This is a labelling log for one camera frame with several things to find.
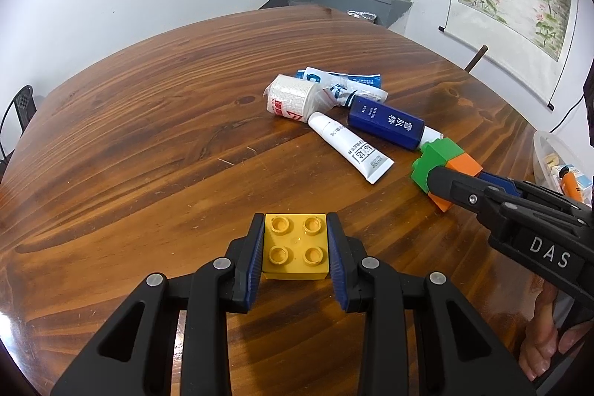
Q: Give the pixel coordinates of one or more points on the white tube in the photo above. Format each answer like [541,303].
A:
[348,145]

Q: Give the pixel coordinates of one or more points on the white blue plastic package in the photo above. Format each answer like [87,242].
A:
[352,83]

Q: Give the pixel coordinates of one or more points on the crumpled foil tray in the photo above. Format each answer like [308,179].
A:
[362,15]

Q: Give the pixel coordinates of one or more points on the small orange toy brick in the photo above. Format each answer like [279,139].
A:
[464,164]

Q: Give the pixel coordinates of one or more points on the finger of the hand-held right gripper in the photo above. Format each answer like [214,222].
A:
[501,183]
[457,187]

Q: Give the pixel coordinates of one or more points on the green toy brick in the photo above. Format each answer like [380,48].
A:
[436,154]

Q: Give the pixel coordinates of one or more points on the yellow toy brick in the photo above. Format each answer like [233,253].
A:
[294,247]

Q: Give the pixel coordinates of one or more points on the person's right hand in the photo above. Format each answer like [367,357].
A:
[540,331]

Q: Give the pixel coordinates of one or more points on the clear plastic container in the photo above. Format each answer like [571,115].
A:
[540,145]

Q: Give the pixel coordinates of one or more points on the orange tube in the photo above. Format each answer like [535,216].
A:
[571,191]

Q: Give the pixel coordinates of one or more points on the wooden stick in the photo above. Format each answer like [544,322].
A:
[475,58]

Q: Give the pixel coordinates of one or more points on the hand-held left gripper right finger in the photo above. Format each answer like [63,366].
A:
[338,270]

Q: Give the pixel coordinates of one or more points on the small yellow packet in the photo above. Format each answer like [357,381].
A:
[552,159]

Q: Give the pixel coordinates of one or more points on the black chair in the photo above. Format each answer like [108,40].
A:
[23,103]

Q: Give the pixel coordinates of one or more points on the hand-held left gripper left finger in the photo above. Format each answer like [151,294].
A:
[255,270]

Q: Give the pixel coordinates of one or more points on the white bandage roll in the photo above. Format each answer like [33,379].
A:
[290,94]

